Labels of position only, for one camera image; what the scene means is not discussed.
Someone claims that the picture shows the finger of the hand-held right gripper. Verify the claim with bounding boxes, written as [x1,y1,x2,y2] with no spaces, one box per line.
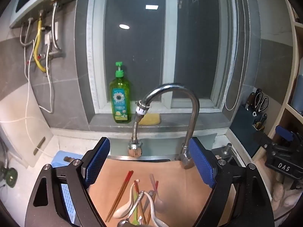
[275,125,301,145]
[252,131,275,152]

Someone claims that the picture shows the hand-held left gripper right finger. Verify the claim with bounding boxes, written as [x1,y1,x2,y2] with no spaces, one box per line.
[189,137,275,227]

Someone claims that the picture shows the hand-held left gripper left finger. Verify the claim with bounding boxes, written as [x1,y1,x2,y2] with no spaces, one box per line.
[25,137,111,227]

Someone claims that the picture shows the blue plastic basket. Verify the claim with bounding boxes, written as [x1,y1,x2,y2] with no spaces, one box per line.
[51,150,84,225]

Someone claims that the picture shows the white ceramic spoon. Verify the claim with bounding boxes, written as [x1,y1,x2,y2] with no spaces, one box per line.
[143,191,169,227]
[113,184,140,219]

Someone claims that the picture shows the metal fork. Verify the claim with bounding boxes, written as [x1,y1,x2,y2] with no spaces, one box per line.
[117,190,145,227]

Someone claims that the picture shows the green plastic utensil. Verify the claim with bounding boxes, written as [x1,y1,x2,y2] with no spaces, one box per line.
[131,189,142,225]

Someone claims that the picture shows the person's right hand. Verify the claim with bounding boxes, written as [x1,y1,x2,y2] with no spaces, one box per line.
[271,181,303,214]

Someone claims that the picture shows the dark blue knife holder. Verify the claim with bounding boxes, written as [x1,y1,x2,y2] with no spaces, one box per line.
[230,105,268,155]

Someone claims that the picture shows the sink soap dispenser pump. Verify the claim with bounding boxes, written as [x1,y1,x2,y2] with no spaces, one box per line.
[221,143,237,158]

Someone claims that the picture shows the chrome faucet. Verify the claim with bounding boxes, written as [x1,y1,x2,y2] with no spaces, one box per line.
[127,83,200,170]

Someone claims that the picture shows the stainless steel sink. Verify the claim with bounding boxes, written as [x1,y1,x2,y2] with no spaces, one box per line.
[106,132,244,165]

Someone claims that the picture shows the green dish soap bottle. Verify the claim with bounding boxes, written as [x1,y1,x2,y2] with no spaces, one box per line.
[109,61,132,124]

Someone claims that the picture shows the yellow sponge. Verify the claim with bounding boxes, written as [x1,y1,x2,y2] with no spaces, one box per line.
[139,113,161,126]

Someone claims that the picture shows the white cutting board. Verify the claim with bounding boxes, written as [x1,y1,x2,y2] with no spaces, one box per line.
[0,92,54,169]

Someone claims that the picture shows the dark green appliance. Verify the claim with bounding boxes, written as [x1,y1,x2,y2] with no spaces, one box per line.
[0,159,18,188]

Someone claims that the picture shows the window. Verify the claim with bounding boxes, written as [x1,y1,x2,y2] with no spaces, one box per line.
[86,0,242,114]

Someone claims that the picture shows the black-handled scissors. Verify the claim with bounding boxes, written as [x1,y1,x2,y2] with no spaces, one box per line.
[252,89,269,117]

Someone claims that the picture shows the white power cable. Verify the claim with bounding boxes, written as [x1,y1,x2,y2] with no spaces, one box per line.
[0,20,56,158]

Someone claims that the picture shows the yellow gas hose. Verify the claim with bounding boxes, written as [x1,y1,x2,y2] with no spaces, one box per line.
[34,19,46,73]

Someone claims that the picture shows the wall water heater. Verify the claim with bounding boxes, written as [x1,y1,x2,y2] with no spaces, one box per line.
[9,0,80,29]

